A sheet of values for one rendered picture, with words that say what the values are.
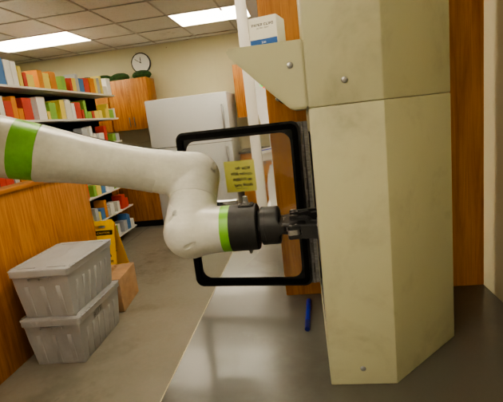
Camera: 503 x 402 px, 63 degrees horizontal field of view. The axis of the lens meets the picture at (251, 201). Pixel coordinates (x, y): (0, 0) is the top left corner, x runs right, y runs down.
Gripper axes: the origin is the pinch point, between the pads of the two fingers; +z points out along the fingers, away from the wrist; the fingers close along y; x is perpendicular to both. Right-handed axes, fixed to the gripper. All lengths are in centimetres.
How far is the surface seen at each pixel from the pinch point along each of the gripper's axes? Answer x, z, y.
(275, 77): -26.4, -14.0, -13.9
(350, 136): -16.5, -3.5, -13.9
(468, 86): -22.4, 27.1, 23.1
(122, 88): -84, -262, 508
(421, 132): -15.5, 8.6, -6.8
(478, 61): -27.5, 29.4, 23.2
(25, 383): 120, -189, 122
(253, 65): -28.5, -17.0, -14.0
